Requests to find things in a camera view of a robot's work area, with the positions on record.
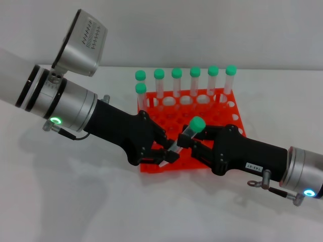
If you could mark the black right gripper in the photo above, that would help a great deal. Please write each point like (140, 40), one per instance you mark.
(242, 153)

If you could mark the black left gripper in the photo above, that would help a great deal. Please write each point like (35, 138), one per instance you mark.
(118, 128)

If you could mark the green-capped clear test tube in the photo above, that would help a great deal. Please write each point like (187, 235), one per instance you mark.
(176, 85)
(141, 98)
(140, 75)
(229, 85)
(197, 124)
(194, 85)
(159, 85)
(212, 83)

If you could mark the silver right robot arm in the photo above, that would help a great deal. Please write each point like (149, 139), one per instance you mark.
(302, 171)

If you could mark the orange test tube rack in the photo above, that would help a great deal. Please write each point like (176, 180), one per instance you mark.
(202, 111)

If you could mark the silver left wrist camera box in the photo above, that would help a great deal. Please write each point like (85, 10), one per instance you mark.
(80, 45)

